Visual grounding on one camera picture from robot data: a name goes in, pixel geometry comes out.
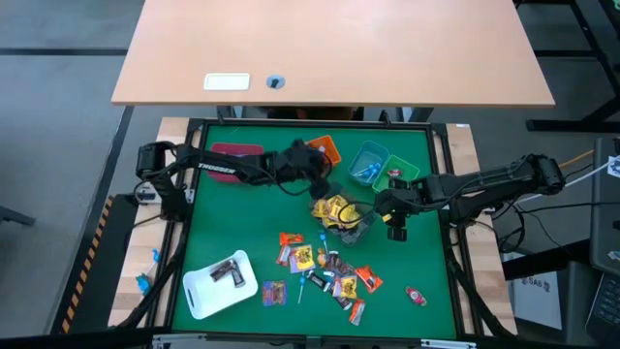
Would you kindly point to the dark brown chocolate packet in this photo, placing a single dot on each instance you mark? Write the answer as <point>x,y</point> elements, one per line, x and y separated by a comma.
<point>339,264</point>

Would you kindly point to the black furniture leg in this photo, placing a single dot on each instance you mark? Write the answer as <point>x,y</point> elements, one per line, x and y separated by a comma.
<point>17,216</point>

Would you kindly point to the orange yellow wrapped lollipop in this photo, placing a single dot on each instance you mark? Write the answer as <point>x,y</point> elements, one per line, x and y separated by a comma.
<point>322,258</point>

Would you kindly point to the yellow purple sour candy packet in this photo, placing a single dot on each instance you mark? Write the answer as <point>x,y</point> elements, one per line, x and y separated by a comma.
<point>303,258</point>
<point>329,223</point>

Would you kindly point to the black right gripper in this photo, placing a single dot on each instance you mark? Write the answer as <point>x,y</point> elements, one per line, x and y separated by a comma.
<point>402,199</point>

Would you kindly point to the black ramp with hazard stripes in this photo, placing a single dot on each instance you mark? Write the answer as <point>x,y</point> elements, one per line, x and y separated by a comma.
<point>106,252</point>

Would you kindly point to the white corner bracket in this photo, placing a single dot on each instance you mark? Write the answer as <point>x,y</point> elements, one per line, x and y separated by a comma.
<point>189,196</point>

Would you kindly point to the tan wooden desk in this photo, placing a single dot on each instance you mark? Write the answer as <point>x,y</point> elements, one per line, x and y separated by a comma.
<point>339,43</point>

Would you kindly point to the silver frame bracket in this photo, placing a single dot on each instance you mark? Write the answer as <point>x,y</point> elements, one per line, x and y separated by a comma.
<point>172,340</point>
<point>448,344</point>

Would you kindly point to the green plastic basket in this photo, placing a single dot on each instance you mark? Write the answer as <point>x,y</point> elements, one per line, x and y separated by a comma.
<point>407,169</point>

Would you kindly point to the green table mat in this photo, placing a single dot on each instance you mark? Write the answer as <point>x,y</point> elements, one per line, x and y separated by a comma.
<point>436,320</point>

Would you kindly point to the white rectangular desk plate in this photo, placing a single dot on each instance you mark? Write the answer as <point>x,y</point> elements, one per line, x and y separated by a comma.
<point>226,81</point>

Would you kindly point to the white plastic bin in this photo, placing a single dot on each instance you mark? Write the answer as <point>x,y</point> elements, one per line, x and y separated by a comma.
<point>208,300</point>

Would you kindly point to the teal plastic bin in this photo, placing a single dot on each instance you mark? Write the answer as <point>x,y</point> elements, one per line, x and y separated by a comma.
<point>363,157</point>

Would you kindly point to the red plastic basket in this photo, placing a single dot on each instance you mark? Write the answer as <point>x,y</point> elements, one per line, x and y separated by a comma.
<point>232,148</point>

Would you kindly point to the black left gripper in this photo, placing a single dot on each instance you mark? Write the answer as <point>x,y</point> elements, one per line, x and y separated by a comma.
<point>302,162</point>

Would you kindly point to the black computer case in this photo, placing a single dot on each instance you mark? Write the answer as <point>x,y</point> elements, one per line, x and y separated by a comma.
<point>605,218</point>

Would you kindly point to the dark brown chocolate bar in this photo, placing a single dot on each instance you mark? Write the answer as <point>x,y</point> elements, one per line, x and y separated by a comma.
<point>238,277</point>
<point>345,302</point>
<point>317,281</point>
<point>222,271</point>

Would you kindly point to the round grey desk grommet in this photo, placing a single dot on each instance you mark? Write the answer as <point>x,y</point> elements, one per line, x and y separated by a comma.
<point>275,82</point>

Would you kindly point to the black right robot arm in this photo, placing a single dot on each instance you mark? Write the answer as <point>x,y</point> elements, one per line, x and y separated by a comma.
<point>484,180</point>

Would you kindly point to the black desk frame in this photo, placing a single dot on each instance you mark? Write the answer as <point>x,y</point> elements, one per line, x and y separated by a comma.
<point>571,125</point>

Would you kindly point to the orange plastic basket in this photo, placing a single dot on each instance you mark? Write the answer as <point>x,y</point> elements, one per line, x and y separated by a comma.
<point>329,150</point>

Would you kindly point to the red candy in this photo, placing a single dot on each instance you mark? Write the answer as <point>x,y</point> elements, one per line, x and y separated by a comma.
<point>416,295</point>
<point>394,173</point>

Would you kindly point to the orange peanut butter cup packet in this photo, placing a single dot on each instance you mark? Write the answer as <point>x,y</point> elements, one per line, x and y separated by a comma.
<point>291,238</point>
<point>369,279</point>
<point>284,255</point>
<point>357,311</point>

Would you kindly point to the clear grey plastic bin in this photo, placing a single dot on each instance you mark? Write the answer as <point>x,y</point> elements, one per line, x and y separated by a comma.
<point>356,237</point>

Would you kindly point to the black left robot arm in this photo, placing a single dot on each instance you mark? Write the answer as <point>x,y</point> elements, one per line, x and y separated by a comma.
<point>215,168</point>

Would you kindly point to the black table frame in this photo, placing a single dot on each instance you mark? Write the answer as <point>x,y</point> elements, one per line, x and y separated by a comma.
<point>290,122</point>

